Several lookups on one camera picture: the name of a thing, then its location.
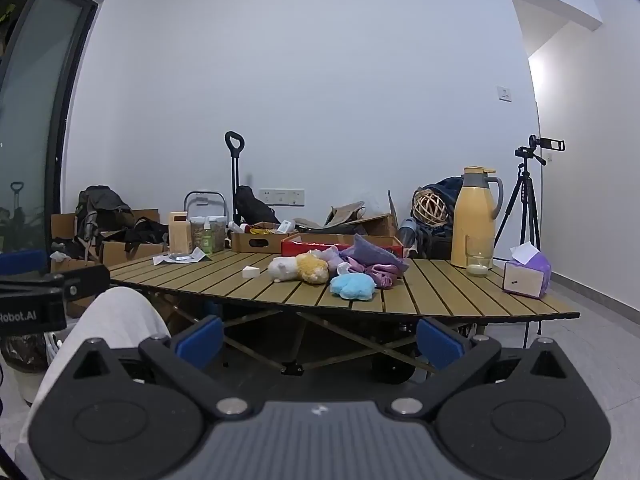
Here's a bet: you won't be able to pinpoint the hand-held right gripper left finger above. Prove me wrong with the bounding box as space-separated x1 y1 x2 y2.
72 316 251 421

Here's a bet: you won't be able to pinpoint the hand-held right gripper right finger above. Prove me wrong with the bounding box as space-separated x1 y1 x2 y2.
390 318 568 420

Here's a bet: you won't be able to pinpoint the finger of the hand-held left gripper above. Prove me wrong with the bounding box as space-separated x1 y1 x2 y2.
0 264 111 297

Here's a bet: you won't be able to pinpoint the pink satin cloth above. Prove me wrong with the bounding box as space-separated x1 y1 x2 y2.
340 256 403 289

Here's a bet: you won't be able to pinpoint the blue plush toy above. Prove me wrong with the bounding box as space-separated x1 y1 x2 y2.
330 272 377 302

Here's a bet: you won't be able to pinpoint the white and yellow plush toy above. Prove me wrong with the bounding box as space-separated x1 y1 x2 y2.
267 251 331 286

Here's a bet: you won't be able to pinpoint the purple towel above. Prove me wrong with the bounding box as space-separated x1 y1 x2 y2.
340 233 410 273

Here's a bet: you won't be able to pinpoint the orange cardboard box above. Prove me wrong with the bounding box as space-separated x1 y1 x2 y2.
281 232 405 259

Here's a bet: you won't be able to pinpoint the low cardboard box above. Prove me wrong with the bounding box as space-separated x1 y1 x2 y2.
100 241 168 267

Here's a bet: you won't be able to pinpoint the large open cardboard box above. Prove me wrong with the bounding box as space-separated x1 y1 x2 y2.
50 208 161 273

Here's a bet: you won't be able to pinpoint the dark grey backpack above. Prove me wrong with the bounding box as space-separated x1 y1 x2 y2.
75 185 136 256

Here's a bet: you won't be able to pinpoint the black cloth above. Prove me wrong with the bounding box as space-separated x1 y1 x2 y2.
120 216 170 251

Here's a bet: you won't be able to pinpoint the white paper sheets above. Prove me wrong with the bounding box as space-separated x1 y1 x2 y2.
152 247 213 266

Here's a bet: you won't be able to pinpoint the clear drinking glass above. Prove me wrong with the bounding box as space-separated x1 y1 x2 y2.
465 234 496 277

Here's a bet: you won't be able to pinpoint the black suitcase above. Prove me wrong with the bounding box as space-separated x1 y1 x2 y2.
415 230 453 261

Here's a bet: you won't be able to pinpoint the purple tissue pack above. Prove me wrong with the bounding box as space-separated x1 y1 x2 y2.
502 241 552 297

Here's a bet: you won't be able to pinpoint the small brown cardboard box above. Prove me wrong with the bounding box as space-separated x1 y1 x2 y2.
231 221 296 254

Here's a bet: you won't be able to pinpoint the clear jar with brown contents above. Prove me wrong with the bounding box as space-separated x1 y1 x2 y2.
207 216 227 252

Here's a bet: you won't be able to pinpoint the folding slat table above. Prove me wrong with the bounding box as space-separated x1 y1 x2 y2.
107 250 581 386

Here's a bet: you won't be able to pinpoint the clear water bottle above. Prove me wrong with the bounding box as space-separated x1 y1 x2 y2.
397 217 418 248

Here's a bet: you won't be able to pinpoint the yellow thermos jug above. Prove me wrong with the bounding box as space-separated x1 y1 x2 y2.
450 166 504 268

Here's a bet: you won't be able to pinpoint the printed large cardboard box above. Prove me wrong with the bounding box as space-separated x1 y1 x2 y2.
292 190 401 238

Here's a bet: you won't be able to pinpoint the wicker ball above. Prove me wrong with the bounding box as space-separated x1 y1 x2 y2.
412 187 449 226

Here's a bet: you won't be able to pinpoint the black bag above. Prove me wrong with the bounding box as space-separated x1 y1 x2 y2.
234 185 281 225

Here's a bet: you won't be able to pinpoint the blue backpack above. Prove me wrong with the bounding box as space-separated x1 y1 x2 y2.
425 176 463 233

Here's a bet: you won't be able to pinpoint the beige fuzzy mat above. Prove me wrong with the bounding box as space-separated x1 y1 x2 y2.
325 201 368 226

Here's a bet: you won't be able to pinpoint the black jacket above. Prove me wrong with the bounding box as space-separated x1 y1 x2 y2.
295 222 371 236

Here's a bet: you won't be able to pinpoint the glass sliding door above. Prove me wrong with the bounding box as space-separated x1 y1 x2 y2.
0 0 101 261

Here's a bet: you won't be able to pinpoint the black tripod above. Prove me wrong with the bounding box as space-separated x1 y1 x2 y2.
492 146 548 336

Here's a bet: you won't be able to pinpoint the grey metal tube frame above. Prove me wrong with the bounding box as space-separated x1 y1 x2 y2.
183 191 228 221

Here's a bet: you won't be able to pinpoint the black trolley handle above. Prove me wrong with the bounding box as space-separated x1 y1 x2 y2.
224 131 245 226

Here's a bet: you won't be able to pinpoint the white wall socket strip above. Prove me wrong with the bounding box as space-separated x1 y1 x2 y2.
258 188 306 207

